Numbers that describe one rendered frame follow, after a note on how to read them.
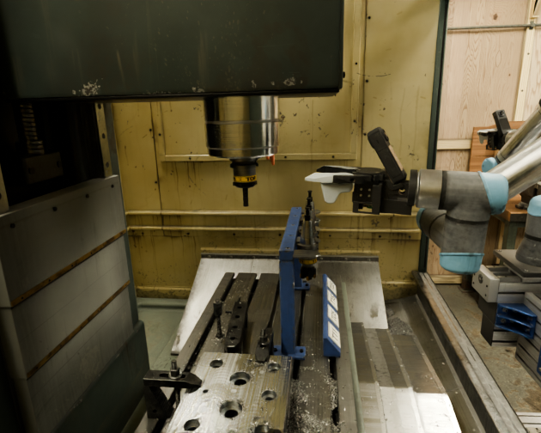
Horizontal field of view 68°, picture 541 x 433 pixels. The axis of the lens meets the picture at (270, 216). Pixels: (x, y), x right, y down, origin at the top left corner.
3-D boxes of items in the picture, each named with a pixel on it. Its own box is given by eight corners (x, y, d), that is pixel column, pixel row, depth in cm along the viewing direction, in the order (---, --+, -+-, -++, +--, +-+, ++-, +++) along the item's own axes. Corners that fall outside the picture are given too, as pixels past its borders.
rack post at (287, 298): (306, 349, 118) (305, 255, 110) (305, 360, 113) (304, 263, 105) (272, 347, 120) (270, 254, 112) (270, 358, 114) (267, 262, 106)
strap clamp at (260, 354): (274, 362, 113) (273, 314, 109) (268, 393, 100) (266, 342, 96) (263, 361, 113) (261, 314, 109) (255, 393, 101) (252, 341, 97)
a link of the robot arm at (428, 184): (443, 173, 72) (440, 167, 79) (416, 172, 73) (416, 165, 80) (438, 214, 74) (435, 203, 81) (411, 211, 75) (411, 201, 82)
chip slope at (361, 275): (376, 304, 201) (378, 256, 194) (403, 405, 134) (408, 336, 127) (204, 298, 212) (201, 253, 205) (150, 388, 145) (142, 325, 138)
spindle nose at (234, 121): (226, 149, 97) (222, 98, 94) (288, 150, 92) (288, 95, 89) (192, 158, 82) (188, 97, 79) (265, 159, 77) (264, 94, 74)
